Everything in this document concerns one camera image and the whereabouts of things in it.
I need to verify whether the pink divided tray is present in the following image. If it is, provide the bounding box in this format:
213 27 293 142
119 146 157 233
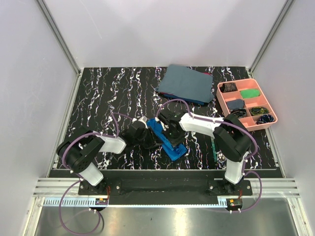
216 78 278 131

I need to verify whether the blue patterned item in tray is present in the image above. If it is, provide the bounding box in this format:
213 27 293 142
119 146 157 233
256 114 275 125

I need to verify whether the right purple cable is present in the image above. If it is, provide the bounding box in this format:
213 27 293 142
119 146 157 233
156 98 263 213

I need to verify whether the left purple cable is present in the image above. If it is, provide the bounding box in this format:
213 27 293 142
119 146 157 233
60 112 138 234

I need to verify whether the dark multicolour item in tray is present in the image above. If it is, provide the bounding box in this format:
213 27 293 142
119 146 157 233
230 108 247 118

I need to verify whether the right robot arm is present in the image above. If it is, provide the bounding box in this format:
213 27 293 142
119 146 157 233
155 109 258 195

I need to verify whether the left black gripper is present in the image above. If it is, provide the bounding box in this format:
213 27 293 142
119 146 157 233
133 126 163 149

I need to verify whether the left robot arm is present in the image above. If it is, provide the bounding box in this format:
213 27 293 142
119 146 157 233
56 121 162 195

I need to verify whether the grey item in tray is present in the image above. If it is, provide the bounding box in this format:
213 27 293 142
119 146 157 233
226 99 245 110

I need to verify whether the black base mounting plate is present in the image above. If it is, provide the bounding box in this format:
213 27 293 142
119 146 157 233
49 169 284 206

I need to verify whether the blue cloth napkin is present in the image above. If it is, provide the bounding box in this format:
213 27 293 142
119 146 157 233
146 118 187 161

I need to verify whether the grey folded napkin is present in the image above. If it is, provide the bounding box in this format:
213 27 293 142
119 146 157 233
156 64 215 105

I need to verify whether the red folded napkin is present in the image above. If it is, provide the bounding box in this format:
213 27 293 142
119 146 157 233
158 92 189 102

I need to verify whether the dark patterned item in tray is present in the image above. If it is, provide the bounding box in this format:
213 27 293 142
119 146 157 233
221 83 237 93

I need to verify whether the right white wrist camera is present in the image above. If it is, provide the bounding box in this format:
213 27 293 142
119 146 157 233
155 117 169 131

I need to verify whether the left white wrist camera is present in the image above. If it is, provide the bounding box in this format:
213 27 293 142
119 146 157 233
132 116 148 129

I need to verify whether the purple cable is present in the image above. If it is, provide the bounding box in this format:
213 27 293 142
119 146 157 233
156 98 263 213
60 112 138 234

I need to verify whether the knife with green handle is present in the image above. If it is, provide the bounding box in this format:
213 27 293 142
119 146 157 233
211 138 218 163

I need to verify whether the aluminium frame rail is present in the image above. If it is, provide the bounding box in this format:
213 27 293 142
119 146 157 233
35 0 81 75

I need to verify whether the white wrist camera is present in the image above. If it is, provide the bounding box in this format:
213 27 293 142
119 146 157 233
132 116 148 129
155 117 169 131

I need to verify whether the yellow green item in tray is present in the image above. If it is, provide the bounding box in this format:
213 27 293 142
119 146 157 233
249 107 269 116

